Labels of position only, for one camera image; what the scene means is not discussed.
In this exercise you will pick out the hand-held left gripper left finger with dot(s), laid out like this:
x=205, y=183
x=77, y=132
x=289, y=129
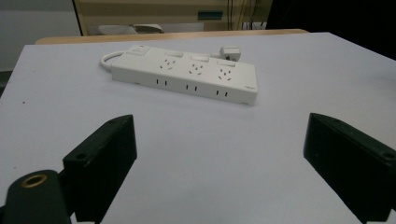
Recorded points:
x=102, y=161

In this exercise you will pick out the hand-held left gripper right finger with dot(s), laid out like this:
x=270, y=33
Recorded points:
x=351, y=168

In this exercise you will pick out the white power strip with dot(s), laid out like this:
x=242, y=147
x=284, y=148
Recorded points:
x=186, y=73

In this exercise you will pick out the white cloth bundle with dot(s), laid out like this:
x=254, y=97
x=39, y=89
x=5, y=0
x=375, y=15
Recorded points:
x=130, y=29

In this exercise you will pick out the beige cabinet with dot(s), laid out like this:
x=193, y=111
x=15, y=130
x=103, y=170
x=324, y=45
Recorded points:
x=162, y=15

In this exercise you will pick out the white power plug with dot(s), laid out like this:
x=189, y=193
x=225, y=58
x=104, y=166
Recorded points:
x=230, y=53

